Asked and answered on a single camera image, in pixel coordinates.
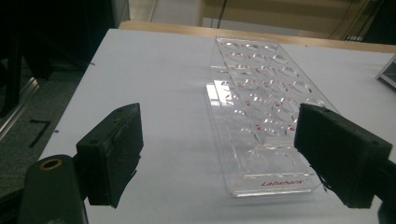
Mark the metal floor rail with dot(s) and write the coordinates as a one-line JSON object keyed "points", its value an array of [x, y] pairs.
{"points": [[18, 105]]}

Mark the dark curtain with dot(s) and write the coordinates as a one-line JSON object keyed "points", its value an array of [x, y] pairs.
{"points": [[381, 18]]}

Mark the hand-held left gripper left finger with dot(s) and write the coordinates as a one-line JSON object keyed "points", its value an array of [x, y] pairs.
{"points": [[109, 155]]}

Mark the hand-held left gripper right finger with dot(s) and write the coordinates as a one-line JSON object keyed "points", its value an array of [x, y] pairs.
{"points": [[339, 155]]}

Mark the clear acrylic test tube rack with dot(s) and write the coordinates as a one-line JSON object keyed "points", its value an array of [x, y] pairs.
{"points": [[264, 77]]}

